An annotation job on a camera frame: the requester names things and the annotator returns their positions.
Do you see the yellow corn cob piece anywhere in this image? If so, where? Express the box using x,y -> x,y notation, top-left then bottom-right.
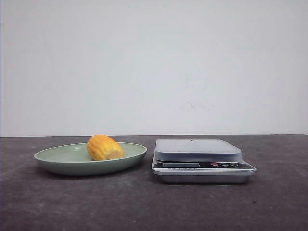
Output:
86,135 -> 125,161

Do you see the green shallow plate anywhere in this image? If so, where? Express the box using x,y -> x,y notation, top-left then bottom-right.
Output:
34,142 -> 147,176

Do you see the silver digital kitchen scale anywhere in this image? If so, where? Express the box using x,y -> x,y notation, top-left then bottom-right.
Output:
152,138 -> 257,184

